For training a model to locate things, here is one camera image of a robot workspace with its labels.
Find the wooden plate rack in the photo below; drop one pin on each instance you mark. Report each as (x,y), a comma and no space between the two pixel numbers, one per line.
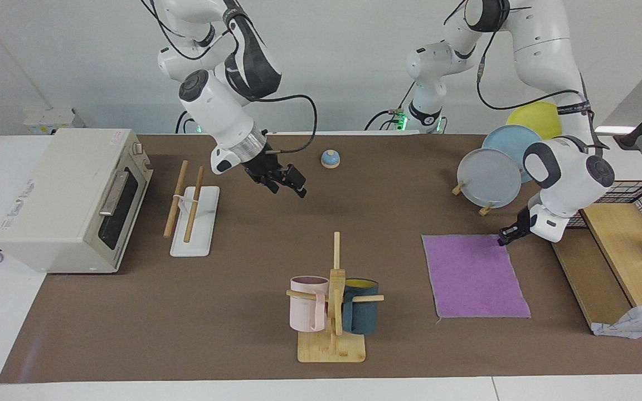
(486,210)

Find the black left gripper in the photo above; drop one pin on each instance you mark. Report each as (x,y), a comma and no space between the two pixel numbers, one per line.
(523,220)

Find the brown table mat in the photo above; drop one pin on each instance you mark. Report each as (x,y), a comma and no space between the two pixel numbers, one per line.
(243,250)

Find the cream toaster oven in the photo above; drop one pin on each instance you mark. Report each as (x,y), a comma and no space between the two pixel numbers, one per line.
(59,200)

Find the pink mug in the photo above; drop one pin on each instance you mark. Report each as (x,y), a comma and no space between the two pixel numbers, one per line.
(305,309)

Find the light blue plate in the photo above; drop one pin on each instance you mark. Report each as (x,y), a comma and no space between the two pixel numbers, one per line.
(510,142)

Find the white towel rack wooden bars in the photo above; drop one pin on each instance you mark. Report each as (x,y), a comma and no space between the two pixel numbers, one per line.
(201,223)

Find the wooden shelf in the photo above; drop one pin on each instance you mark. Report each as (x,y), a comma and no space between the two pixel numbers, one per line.
(616,250)

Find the small blue call bell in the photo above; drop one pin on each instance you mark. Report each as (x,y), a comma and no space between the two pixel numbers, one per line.
(330,160)

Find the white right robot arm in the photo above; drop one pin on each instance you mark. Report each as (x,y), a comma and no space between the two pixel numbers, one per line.
(215,106)

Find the grey plate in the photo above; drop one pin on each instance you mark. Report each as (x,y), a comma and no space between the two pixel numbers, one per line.
(488,178)

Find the wooden mug tree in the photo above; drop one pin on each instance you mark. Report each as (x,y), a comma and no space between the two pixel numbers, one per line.
(336,345)

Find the white box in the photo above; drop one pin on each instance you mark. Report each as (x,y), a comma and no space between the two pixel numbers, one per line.
(50,120)

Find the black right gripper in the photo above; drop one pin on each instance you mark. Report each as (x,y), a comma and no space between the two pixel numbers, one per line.
(262,167)

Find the dark teal mug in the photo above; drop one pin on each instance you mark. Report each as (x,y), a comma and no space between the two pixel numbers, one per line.
(363,314)

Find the yellow plate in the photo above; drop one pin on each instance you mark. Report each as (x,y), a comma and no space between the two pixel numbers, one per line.
(535,117)

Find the purple and grey towel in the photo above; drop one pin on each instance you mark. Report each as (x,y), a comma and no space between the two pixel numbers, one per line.
(474,275)

